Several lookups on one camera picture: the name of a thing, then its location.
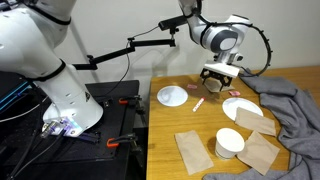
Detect grey fabric cloth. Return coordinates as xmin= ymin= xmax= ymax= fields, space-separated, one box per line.
xmin=202 ymin=68 xmax=320 ymax=180

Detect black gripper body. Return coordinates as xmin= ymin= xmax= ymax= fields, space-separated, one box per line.
xmin=200 ymin=68 xmax=234 ymax=83

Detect white marker red polka dots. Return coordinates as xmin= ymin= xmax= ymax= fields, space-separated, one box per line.
xmin=192 ymin=96 xmax=207 ymax=113

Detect white wrist mount plate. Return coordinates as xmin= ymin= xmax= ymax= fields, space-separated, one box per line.
xmin=203 ymin=63 xmax=241 ymax=79

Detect white paper cup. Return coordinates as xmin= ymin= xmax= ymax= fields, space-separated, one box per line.
xmin=214 ymin=127 xmax=246 ymax=160

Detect black corrugated cable conduit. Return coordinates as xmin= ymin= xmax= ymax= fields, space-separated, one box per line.
xmin=229 ymin=13 xmax=274 ymax=78

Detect white round plate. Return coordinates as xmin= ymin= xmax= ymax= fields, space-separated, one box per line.
xmin=156 ymin=85 xmax=189 ymax=108
xmin=221 ymin=97 xmax=264 ymax=122

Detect brown paper napkin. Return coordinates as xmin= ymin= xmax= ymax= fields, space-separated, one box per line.
xmin=234 ymin=106 xmax=277 ymax=137
xmin=174 ymin=129 xmax=215 ymax=176
xmin=236 ymin=130 xmax=281 ymax=176
xmin=203 ymin=77 xmax=235 ymax=93

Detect black articulated camera boom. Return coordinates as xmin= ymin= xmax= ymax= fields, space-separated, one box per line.
xmin=72 ymin=14 xmax=188 ymax=71

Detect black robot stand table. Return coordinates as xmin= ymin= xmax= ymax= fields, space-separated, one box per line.
xmin=0 ymin=79 xmax=149 ymax=180

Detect black box blue stripes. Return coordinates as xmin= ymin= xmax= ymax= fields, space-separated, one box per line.
xmin=0 ymin=71 xmax=34 ymax=114

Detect thin black cable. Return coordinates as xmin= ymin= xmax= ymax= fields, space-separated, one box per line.
xmin=99 ymin=24 xmax=161 ymax=98

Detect orange black clamp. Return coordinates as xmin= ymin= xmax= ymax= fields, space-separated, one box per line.
xmin=106 ymin=133 xmax=138 ymax=149
xmin=118 ymin=95 xmax=143 ymax=106

